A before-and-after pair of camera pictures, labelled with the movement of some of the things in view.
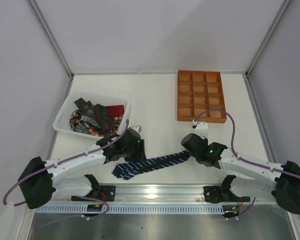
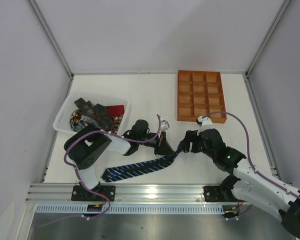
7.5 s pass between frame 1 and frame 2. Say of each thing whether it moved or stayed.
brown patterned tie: stayed
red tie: stayed
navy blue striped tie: moved
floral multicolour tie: stayed
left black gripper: moved
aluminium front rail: stayed
